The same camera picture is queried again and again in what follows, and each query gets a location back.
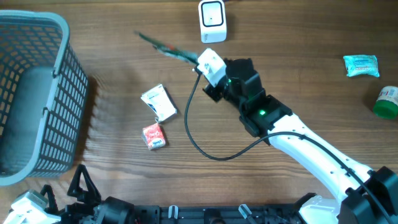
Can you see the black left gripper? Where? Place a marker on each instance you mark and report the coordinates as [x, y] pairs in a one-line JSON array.
[[72, 211]]

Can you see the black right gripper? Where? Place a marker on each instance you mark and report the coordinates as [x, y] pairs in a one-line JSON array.
[[212, 92]]

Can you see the green 3M gloves package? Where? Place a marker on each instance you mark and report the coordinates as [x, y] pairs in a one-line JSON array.
[[170, 50]]

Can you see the white blue small box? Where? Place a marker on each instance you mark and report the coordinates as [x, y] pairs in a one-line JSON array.
[[159, 102]]

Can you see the red white small packet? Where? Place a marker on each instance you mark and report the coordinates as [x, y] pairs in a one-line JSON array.
[[153, 136]]

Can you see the light blue wipes packet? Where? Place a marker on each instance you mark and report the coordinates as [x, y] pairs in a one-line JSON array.
[[361, 65]]

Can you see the green lid jar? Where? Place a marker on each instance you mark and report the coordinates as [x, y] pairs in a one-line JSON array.
[[386, 103]]

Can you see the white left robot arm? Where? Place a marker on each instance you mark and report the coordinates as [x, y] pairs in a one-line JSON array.
[[111, 210]]

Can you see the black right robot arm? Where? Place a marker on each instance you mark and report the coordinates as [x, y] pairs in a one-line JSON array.
[[360, 194]]

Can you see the white barcode scanner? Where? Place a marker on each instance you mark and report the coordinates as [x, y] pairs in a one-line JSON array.
[[212, 16]]

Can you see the grey plastic shopping basket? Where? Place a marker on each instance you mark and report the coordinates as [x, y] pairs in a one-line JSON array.
[[44, 90]]

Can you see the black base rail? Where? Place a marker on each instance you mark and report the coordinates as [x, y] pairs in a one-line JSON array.
[[265, 214]]

